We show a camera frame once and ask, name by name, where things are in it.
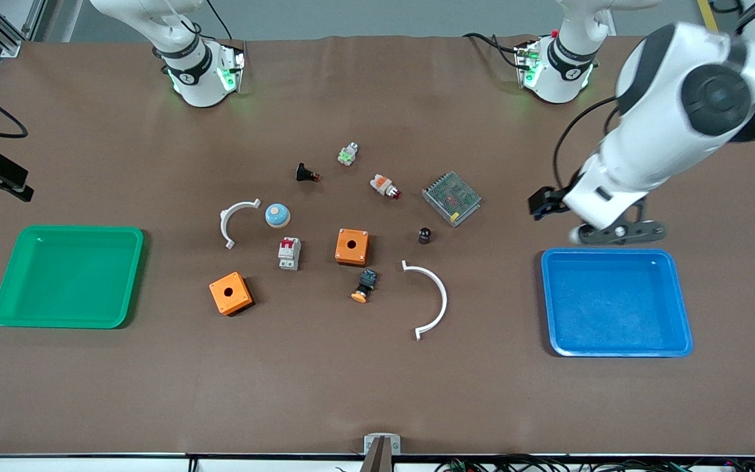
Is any white red circuit breaker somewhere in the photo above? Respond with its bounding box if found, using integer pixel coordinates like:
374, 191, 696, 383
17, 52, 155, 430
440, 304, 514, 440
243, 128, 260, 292
278, 237, 302, 271

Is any metal mesh power supply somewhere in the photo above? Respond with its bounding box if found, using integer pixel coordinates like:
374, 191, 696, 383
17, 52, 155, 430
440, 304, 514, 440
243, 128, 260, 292
421, 171, 482, 228

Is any green plastic tray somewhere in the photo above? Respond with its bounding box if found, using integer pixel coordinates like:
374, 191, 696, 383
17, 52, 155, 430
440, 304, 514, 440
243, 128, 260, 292
0, 225, 145, 330

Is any blue plastic tray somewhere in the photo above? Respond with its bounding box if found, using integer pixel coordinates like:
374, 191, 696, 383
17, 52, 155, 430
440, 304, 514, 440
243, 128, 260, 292
541, 247, 694, 359

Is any large white plastic arc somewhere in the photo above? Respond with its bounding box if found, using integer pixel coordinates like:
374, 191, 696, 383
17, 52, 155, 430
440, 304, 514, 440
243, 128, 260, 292
401, 260, 448, 342

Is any orange push button box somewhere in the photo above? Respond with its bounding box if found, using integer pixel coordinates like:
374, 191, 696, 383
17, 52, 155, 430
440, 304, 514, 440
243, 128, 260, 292
208, 271, 254, 317
335, 227, 371, 267

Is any small white plastic arc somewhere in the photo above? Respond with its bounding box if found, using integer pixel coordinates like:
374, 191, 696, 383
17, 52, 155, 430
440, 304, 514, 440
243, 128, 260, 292
220, 199, 261, 250

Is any brown table mat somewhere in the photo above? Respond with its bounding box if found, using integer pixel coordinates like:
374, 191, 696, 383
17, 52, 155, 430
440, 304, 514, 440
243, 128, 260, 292
0, 34, 755, 458

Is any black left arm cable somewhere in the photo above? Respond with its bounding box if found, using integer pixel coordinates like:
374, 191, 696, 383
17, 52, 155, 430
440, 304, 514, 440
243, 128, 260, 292
553, 97, 617, 192

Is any aluminium frame profile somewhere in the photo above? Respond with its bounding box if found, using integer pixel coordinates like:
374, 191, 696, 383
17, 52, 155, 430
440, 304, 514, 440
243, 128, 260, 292
0, 0, 47, 56

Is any orange white push switch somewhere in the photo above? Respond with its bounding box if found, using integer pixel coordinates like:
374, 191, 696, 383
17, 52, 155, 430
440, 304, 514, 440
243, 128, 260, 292
370, 174, 402, 200

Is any black left base cable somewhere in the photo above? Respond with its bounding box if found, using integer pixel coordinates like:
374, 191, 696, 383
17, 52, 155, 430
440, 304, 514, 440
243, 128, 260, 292
463, 33, 522, 69

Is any black base cable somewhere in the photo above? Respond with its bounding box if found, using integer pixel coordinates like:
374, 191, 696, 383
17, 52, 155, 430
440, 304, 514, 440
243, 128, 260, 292
463, 33, 522, 69
204, 0, 234, 40

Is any black switch orange head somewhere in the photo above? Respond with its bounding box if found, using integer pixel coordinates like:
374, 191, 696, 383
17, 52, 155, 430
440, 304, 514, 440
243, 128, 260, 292
351, 268, 379, 304

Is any black right base cable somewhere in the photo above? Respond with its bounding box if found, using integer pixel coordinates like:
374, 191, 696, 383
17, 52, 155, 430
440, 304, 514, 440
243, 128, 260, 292
204, 0, 234, 40

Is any metal mount bracket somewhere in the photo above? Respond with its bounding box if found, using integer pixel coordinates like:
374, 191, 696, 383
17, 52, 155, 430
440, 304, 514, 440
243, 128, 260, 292
361, 433, 402, 472

